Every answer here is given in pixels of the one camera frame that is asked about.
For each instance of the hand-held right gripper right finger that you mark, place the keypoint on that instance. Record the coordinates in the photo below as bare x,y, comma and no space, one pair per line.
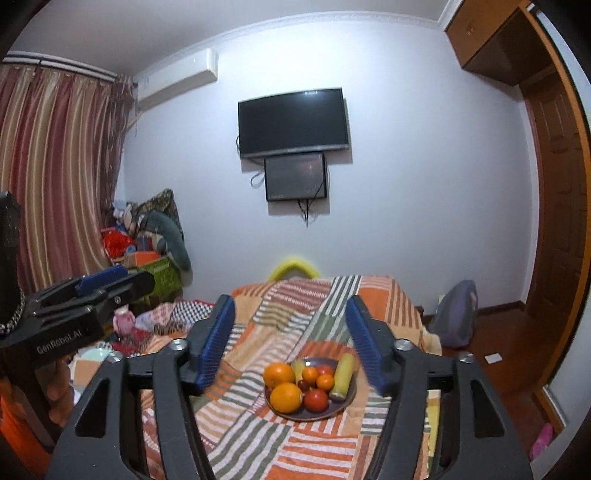
364,344

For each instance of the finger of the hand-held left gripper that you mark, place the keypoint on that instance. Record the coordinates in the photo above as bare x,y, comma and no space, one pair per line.
101,279
124,288

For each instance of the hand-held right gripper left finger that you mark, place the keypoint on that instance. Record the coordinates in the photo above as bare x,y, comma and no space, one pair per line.
214,344

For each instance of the yellow corn cob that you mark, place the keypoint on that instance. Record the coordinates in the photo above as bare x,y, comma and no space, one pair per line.
344,376

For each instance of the small red tomato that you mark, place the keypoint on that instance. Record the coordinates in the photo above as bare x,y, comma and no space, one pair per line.
324,369

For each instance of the small orange mandarin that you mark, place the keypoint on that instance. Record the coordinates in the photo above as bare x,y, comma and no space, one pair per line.
309,374
325,382

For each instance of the grey round plate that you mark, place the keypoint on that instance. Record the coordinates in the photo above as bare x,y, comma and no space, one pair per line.
344,406

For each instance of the large orange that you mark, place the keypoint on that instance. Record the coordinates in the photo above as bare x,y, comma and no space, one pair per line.
278,374
286,397

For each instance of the yellow banana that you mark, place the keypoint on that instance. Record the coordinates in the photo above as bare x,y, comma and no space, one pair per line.
298,368

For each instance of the dark purple plum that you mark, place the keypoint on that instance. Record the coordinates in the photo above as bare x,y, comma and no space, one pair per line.
303,384

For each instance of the large red tomato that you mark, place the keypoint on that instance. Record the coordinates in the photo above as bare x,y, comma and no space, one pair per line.
316,400

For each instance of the person's left hand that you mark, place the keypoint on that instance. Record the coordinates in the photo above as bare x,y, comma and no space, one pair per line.
60,385

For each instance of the pink toy figure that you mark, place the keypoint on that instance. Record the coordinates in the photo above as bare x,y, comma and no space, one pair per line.
123,322

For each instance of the orange box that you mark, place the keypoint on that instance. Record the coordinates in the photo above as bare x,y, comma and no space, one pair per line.
143,257

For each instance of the red plastic bag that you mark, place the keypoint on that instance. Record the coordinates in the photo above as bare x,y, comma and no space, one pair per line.
115,242

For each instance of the green cardboard box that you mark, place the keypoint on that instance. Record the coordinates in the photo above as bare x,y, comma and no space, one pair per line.
164,279

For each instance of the checkered cloth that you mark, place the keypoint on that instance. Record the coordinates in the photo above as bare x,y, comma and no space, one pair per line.
184,314

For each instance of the grey plush toy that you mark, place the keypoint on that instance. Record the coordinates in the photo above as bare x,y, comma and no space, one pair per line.
173,240

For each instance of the striped patchwork blanket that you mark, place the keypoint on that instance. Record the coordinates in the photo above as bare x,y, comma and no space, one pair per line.
295,304

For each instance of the orange cloth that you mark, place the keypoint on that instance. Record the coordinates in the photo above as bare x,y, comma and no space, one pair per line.
18,415

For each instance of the blue grey backpack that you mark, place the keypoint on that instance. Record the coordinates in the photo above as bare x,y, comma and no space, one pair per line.
455,314

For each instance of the camouflage patterned cushion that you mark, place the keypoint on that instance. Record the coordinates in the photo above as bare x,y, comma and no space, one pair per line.
166,203

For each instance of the striped red curtain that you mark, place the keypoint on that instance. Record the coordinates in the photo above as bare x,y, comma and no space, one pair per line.
60,175

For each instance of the white paper slip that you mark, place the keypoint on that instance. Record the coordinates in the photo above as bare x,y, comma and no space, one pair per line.
493,357

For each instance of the pink slipper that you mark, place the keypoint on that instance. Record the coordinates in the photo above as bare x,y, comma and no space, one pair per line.
541,442

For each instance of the white air conditioner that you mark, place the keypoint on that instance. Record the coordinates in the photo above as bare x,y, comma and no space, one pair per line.
175,78

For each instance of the brown wooden door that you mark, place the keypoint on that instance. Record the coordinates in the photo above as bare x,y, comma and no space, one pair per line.
558,207

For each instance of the wooden overhead cabinet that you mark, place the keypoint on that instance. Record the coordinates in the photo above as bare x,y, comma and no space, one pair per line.
494,37

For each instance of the small black wall monitor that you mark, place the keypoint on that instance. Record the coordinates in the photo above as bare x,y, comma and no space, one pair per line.
295,177

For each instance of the curtain rail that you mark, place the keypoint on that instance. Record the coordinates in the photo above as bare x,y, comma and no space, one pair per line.
55,64

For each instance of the large black wall television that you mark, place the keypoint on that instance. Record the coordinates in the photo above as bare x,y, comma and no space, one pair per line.
293,122

